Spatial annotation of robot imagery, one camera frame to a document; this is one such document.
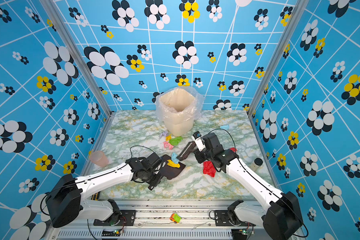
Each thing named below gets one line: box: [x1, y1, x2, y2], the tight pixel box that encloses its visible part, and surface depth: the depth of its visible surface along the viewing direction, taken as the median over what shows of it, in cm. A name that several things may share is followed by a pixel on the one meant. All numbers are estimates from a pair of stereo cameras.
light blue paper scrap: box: [171, 152, 180, 164], surface depth 96 cm
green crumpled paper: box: [169, 136, 184, 146], surface depth 105 cm
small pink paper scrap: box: [163, 141, 174, 150], surface depth 101 cm
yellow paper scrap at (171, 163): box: [167, 159, 181, 169], surface depth 91 cm
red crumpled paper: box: [202, 160, 216, 178], surface depth 90 cm
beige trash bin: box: [160, 88, 197, 137], surface depth 98 cm
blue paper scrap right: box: [219, 124, 230, 131], surface depth 113 cm
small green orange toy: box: [169, 213, 182, 224], surface depth 74 cm
